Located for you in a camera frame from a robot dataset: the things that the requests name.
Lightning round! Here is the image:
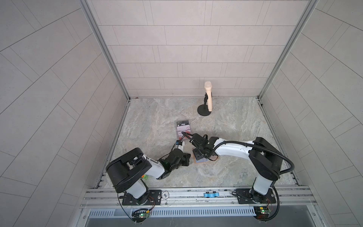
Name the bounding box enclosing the aluminium front rail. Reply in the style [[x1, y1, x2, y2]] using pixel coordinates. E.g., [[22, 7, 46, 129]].
[[80, 185, 317, 209]]

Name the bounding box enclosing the aluminium corner frame post left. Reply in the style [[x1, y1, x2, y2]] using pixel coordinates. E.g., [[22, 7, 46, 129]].
[[79, 0, 131, 102]]

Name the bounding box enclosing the blue clip on rail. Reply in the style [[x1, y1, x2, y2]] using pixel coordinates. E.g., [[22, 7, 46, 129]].
[[204, 191, 219, 198]]

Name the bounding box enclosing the clear plastic package box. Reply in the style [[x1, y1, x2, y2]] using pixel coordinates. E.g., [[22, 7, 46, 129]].
[[176, 120, 191, 140]]

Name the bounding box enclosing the right circuit board with wires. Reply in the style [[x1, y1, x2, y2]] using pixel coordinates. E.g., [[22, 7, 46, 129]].
[[253, 206, 272, 220]]

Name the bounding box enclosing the left circuit board with wires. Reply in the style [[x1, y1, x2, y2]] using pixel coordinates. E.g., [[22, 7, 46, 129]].
[[131, 209, 151, 223]]

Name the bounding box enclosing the circuit board with wires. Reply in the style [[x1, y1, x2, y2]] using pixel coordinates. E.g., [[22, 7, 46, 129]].
[[131, 209, 151, 223], [253, 206, 272, 220]]

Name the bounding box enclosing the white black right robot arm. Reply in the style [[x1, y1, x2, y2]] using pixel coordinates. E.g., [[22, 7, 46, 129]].
[[187, 133, 284, 196]]

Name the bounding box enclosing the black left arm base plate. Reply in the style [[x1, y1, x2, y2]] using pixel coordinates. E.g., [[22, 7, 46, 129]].
[[122, 190, 162, 206]]

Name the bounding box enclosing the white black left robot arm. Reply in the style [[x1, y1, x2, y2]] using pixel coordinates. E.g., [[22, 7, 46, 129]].
[[106, 146, 191, 203]]

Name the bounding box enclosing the white ventilation grille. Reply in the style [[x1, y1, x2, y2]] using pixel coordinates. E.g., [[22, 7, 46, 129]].
[[89, 206, 256, 218]]

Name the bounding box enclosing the aluminium corner frame post right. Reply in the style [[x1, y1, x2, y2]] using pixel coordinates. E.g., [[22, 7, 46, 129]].
[[257, 0, 319, 101]]

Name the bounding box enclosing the aluminium corner frame post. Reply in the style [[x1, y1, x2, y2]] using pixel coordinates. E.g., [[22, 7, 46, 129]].
[[257, 0, 319, 101], [79, 0, 131, 102]]

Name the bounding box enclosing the black round microphone stand base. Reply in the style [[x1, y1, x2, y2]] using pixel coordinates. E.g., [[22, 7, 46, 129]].
[[197, 93, 211, 116]]

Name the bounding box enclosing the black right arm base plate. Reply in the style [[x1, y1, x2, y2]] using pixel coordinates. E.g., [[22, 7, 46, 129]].
[[232, 188, 277, 204]]

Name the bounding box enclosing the beige microphone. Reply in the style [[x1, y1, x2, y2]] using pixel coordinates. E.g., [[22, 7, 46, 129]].
[[204, 81, 213, 112]]

